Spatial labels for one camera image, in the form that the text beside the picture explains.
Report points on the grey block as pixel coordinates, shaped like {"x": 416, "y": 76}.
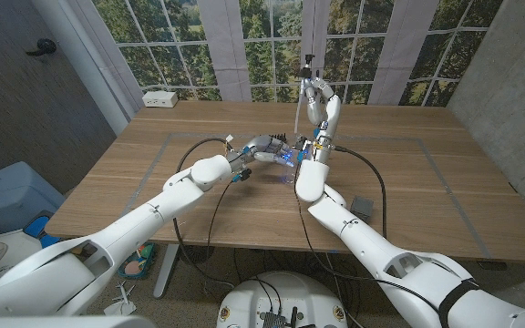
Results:
{"x": 362, "y": 207}

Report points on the white toy airplane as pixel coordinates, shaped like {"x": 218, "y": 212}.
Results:
{"x": 121, "y": 305}

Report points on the white power strip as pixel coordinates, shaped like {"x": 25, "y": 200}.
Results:
{"x": 160, "y": 99}

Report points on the black spray nozzle with tube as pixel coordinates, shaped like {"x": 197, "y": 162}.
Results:
{"x": 307, "y": 70}

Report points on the white table leg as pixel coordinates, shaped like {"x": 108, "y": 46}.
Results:
{"x": 167, "y": 273}

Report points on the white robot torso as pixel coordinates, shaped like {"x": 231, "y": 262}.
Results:
{"x": 285, "y": 296}

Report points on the clear plastic spray bottle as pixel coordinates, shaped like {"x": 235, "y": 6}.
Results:
{"x": 290, "y": 172}

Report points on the dark round slatted disc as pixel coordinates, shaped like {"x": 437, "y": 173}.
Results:
{"x": 195, "y": 254}

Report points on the teal toy basket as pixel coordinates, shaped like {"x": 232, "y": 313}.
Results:
{"x": 137, "y": 264}

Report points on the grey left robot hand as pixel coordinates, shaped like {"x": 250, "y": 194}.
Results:
{"x": 264, "y": 146}

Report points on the printed window backdrop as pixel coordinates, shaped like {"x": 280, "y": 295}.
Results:
{"x": 176, "y": 45}

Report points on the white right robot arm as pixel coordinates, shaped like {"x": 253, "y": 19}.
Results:
{"x": 363, "y": 237}

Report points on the dark wooden door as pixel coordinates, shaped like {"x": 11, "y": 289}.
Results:
{"x": 39, "y": 114}

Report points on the black hair clip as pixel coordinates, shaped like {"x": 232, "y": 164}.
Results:
{"x": 281, "y": 137}

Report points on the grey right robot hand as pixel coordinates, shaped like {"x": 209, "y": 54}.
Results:
{"x": 331, "y": 111}

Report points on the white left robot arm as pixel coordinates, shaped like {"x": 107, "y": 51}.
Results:
{"x": 130, "y": 228}

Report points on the white floor mat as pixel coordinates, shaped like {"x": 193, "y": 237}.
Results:
{"x": 21, "y": 246}

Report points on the blue storage bin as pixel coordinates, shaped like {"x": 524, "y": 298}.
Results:
{"x": 12, "y": 196}

